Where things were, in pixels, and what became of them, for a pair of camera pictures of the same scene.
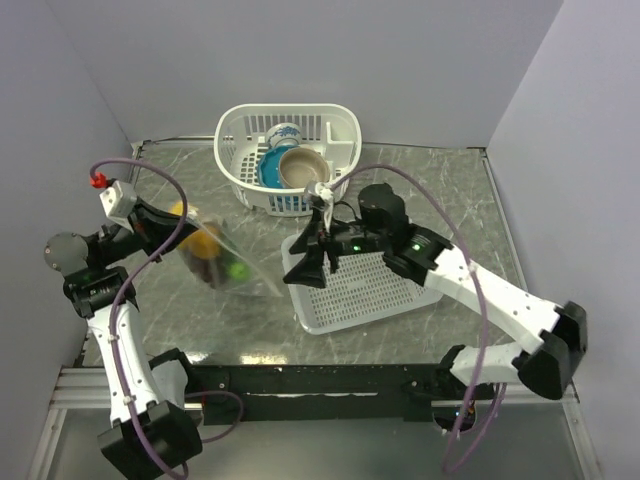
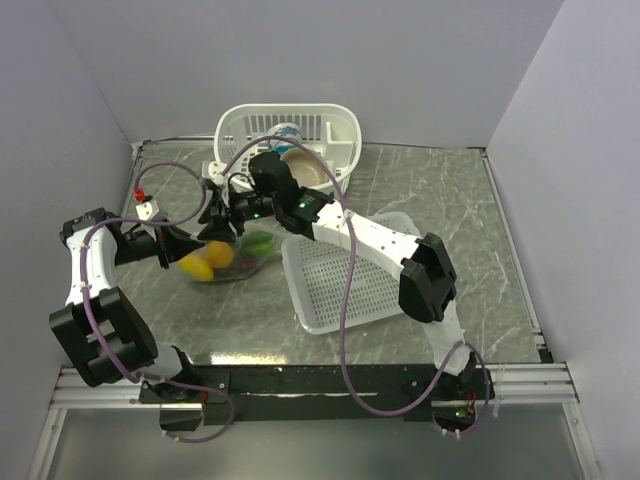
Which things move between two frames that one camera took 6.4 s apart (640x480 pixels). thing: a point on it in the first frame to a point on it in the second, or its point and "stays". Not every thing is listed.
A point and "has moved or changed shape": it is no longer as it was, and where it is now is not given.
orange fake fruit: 202,243 has moved or changed shape
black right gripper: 309,271 to 218,224
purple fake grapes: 209,270 to 247,263
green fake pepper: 239,271 to 258,242
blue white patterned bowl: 283,134 stays
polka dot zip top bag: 218,260 has moved or changed shape
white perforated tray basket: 363,289 stays
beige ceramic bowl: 299,166 stays
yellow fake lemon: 177,208 to 193,266
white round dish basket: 240,142 stays
